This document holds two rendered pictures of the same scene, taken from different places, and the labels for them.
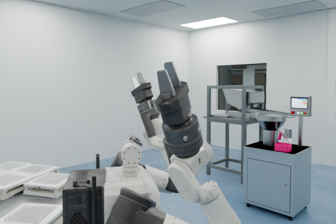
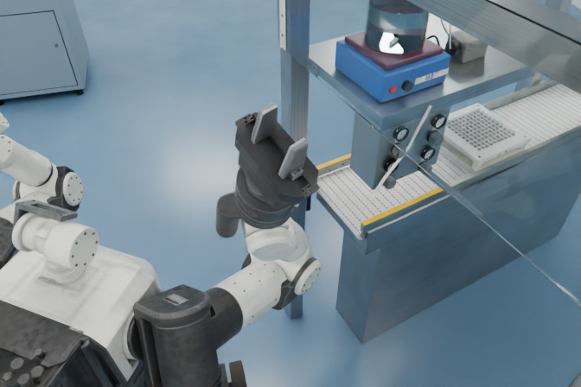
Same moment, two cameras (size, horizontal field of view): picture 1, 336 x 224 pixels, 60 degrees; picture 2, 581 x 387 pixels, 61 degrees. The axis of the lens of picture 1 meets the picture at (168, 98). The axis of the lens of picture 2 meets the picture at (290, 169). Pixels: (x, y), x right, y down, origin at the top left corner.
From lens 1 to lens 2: 0.65 m
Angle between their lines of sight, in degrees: 65
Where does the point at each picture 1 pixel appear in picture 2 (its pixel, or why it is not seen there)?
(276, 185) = (40, 50)
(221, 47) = not seen: outside the picture
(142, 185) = (136, 277)
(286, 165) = (45, 10)
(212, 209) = not seen: hidden behind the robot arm
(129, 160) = (85, 258)
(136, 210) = (209, 326)
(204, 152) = not seen: hidden behind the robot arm
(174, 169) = (270, 245)
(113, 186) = (101, 321)
